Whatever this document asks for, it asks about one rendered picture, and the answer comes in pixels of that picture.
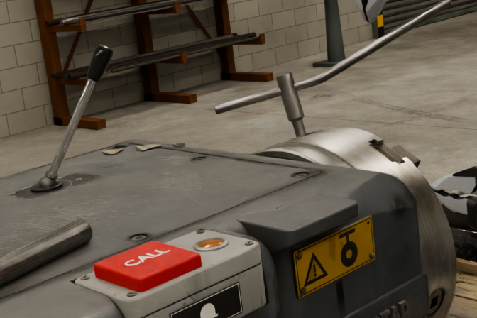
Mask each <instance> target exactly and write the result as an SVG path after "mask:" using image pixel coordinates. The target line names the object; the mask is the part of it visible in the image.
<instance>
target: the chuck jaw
mask: <svg viewBox="0 0 477 318"><path fill-rule="evenodd" d="M371 146H372V147H373V148H375V149H376V150H377V151H379V152H380V153H382V154H383V155H384V156H385V157H386V158H387V159H388V160H390V161H391V162H396V163H397V164H398V165H399V164H401V163H400V161H401V160H402V158H404V157H407V158H408V159H409V160H410V161H411V162H412V163H413V164H414V165H415V166H416V167H417V168H418V166H419V163H420V160H419V159H418V158H416V157H415V156H414V155H413V154H411V153H410V152H409V151H407V150H406V149H404V148H403V147H402V146H401V145H399V144H398V145H396V146H393V147H391V148H389V147H388V146H387V145H386V144H384V143H381V144H379V145H376V144H375V143H372V144H371Z"/></svg>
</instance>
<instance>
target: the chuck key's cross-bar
mask: <svg viewBox="0 0 477 318"><path fill-rule="evenodd" d="M451 5H452V2H451V0H441V1H440V2H438V3H436V4H435V5H433V6H431V7H430V8H428V9H427V10H425V11H423V12H422V13H420V14H418V15H417V16H415V17H414V18H411V19H410V20H409V21H407V22H405V23H404V24H402V25H401V26H398V27H397V28H395V29H394V30H392V31H391V32H389V33H387V34H385V35H384V36H382V37H381V38H379V39H377V40H375V41H374V42H372V43H371V44H369V45H367V46H366V47H364V48H362V49H361V50H359V51H358V52H356V53H354V54H353V55H351V56H349V57H348V58H346V59H345V60H343V61H341V62H340V63H338V64H336V65H335V66H333V67H331V68H329V69H328V70H327V71H325V72H323V73H322V74H320V75H317V76H314V77H310V78H307V79H303V80H300V81H298V82H295V83H294V86H295V89H296V90H297V91H299V90H301V89H306V88H309V87H313V86H316V85H318V84H321V83H324V82H326V81H327V80H330V79H331V78H332V77H334V76H336V75H337V74H339V73H340V72H343V71H344V70H346V69H347V68H349V67H350V66H352V65H354V64H356V63H357V62H359V61H360V60H362V59H364V58H365V57H367V56H369V55H370V54H372V53H374V52H375V51H377V50H379V49H380V48H382V47H383V46H385V45H387V44H388V43H390V42H392V41H393V40H395V39H396V38H399V37H400V36H402V35H403V34H405V33H406V32H408V31H410V30H412V29H413V28H415V27H416V26H418V25H419V24H421V23H423V22H425V21H426V20H428V19H429V18H431V17H433V16H435V15H436V14H438V13H439V12H441V11H443V10H444V9H446V8H448V7H449V6H451ZM279 96H281V90H280V88H279V87H276V88H274V89H269V90H267V91H264V92H259V93H257V94H252V95H250V96H247V97H243V98H240V99H235V100H233V101H230V102H226V103H223V104H219V105H216V106H215V107H214V109H215V112H216V114H221V113H224V112H227V111H231V110H234V109H238V108H241V107H244V106H248V105H251V104H255V103H258V102H262V101H265V100H268V99H272V98H275V97H279Z"/></svg>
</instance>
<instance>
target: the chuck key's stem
mask: <svg viewBox="0 0 477 318"><path fill-rule="evenodd" d="M276 80H277V83H278V87H279V88H280V90H281V97H282V100H283V104H284V107H285V111H286V114H287V119H288V121H290V122H292V125H293V128H294V130H295V135H296V138H298V137H301V136H306V135H307V134H306V131H305V127H304V124H303V121H302V119H303V117H304V113H303V110H302V106H301V103H300V98H299V96H298V93H297V90H296V89H295V86H294V83H295V81H294V79H293V76H292V73H291V72H286V73H283V74H280V75H277V76H276Z"/></svg>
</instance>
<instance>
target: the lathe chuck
mask: <svg viewBox="0 0 477 318"><path fill-rule="evenodd" d="M308 134H309V135H308ZM383 141H384V140H383V139H382V138H380V137H378V136H376V135H374V134H372V133H369V132H367V131H363V130H361V129H357V128H351V127H345V126H333V127H328V128H322V129H319V130H317V131H313V132H311V133H307V135H306V136H301V137H298V138H293V139H290V140H288V141H284V142H282V143H305V144H308V145H311V146H316V147H318V148H321V149H323V150H326V151H328V152H330V153H332V154H334V155H335V156H337V157H338V158H340V159H342V160H343V161H344V162H346V163H347V164H349V165H350V166H351V167H352V168H354V169H359V170H370V171H375V172H384V173H387V174H389V175H393V176H395V177H396V178H398V179H399V180H401V181H402V182H403V183H405V184H406V186H407V187H408V188H409V190H410V191H411V193H412V194H413V195H414V197H415V199H416V201H417V218H418V227H419V235H420V252H421V261H422V272H423V273H426V274H427V277H428V285H429V298H430V297H431V296H432V294H433V293H434V292H435V291H436V290H441V292H442V299H441V302H440V304H439V306H438V308H437V309H436V310H435V311H434V312H433V313H431V314H427V313H426V318H446V316H447V314H448V312H449V310H450V307H451V303H452V301H453V298H454V293H455V288H456V251H455V246H454V240H453V236H452V233H451V229H450V226H449V222H448V220H447V217H446V214H445V213H444V210H443V208H442V205H441V203H440V201H439V199H438V198H437V196H436V194H435V192H434V190H433V189H432V187H431V186H430V184H429V183H428V181H427V180H426V178H425V177H424V175H423V174H422V173H421V172H420V171H419V170H418V169H417V167H416V166H415V165H414V164H413V163H412V162H411V161H410V160H409V159H408V158H407V157H404V158H402V160H401V161H400V163H401V164H399V165H398V164H397V163H396V162H391V161H390V160H388V159H387V158H386V157H385V156H384V155H383V154H382V153H380V152H379V151H377V150H376V149H375V148H373V147H372V146H371V144H372V143H375V144H376V145H379V144H381V143H383ZM278 144H280V143H278Z"/></svg>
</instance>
